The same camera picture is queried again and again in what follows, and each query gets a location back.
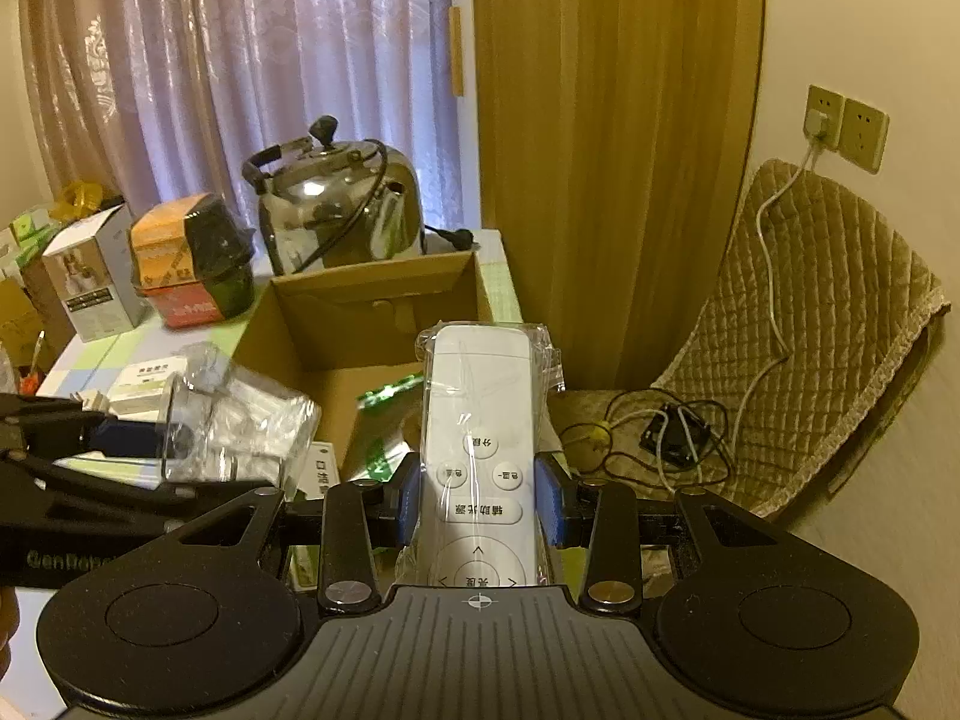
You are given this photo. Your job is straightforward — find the white product carton box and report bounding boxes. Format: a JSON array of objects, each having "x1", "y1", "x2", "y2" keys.
[{"x1": 43, "y1": 202, "x2": 146, "y2": 343}]

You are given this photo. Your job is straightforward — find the black power adapter cable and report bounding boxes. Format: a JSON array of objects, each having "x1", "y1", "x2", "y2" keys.
[{"x1": 558, "y1": 388, "x2": 734, "y2": 481}]

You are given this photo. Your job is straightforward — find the stainless steel kettle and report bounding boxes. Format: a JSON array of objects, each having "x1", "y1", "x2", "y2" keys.
[{"x1": 241, "y1": 115, "x2": 473, "y2": 277}]

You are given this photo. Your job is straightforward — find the person left hand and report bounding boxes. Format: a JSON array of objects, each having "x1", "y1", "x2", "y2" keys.
[{"x1": 0, "y1": 587, "x2": 20, "y2": 679}]

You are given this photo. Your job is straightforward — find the green throat spray box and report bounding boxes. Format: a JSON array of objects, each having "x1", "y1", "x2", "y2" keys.
[{"x1": 299, "y1": 442, "x2": 340, "y2": 500}]

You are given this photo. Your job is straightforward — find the silver green foil pouch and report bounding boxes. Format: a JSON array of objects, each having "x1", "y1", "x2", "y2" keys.
[{"x1": 353, "y1": 374, "x2": 425, "y2": 483}]

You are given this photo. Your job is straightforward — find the white charger cable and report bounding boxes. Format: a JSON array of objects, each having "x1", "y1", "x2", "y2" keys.
[{"x1": 655, "y1": 115, "x2": 835, "y2": 493}]

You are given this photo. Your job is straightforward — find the brown cardboard boxes stack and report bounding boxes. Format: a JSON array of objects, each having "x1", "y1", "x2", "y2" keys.
[{"x1": 2, "y1": 277, "x2": 57, "y2": 376}]

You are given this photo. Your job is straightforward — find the purple curtain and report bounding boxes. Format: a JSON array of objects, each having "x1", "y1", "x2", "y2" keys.
[{"x1": 18, "y1": 0, "x2": 464, "y2": 226}]

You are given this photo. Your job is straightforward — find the plaid tablecloth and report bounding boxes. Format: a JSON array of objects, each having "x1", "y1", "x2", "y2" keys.
[{"x1": 39, "y1": 229, "x2": 523, "y2": 398}]

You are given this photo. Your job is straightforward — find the white plug adapter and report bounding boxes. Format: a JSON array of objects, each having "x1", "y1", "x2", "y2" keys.
[{"x1": 70, "y1": 390, "x2": 110, "y2": 413}]

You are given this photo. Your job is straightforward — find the quilted brown chair cushion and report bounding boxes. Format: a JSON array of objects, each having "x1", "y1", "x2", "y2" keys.
[{"x1": 556, "y1": 160, "x2": 949, "y2": 518}]

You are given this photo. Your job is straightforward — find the yellow plastic bag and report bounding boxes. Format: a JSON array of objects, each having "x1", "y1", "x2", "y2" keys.
[{"x1": 49, "y1": 181, "x2": 104, "y2": 224}]

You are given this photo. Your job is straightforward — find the white green medicine box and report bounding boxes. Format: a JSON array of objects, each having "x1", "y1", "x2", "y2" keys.
[{"x1": 107, "y1": 356, "x2": 187, "y2": 419}]

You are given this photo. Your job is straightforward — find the white remote control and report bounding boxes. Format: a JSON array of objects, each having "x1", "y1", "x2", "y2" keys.
[{"x1": 395, "y1": 322, "x2": 563, "y2": 590}]

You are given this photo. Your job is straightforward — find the black orange food container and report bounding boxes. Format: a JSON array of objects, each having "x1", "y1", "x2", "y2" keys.
[{"x1": 128, "y1": 193, "x2": 254, "y2": 330}]

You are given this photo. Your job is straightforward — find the clear plastic packaging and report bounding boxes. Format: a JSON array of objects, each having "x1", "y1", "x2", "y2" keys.
[{"x1": 160, "y1": 343, "x2": 320, "y2": 499}]

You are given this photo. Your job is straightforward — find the double wall socket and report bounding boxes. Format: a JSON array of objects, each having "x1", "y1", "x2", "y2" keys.
[{"x1": 804, "y1": 85, "x2": 890, "y2": 174}]

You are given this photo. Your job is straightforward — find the green tissue packs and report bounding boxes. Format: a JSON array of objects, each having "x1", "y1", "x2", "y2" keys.
[{"x1": 2, "y1": 206, "x2": 59, "y2": 257}]

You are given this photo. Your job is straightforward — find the open brown cardboard box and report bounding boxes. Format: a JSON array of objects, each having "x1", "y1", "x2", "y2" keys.
[{"x1": 233, "y1": 252, "x2": 490, "y2": 466}]

